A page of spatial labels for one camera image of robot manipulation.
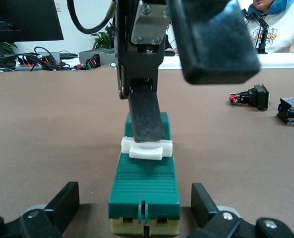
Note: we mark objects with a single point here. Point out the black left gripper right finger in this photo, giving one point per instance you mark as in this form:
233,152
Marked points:
201,205

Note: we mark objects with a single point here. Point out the green load switch white lever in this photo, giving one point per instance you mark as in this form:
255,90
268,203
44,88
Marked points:
144,188

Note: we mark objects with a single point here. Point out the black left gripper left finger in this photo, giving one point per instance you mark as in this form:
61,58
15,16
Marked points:
67,203

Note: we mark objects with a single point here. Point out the black square switch red terminals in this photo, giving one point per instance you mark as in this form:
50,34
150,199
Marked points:
259,98

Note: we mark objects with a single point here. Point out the blue black switch component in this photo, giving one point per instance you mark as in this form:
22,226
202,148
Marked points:
293,111

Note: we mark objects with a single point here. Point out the black computer monitor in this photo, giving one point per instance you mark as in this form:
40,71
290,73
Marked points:
25,19

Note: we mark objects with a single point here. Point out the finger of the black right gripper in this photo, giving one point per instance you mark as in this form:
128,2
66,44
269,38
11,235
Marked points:
146,116
216,42

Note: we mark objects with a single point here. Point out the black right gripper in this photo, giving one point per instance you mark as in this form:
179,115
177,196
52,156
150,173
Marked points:
122,24

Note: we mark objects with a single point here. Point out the green potted plant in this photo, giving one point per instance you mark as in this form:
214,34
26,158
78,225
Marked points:
102,39

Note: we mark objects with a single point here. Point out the brown paper table cover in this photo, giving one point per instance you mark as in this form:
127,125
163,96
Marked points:
37,136

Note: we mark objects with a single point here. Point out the person in white hoodie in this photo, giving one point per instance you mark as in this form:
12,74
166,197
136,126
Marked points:
285,29

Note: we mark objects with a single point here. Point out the white desk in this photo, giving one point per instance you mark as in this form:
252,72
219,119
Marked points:
280,60

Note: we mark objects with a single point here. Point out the power strip orange sockets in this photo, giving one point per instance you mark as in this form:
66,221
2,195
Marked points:
30,62

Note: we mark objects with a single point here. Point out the grey equipment box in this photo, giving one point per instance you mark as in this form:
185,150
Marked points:
92,53

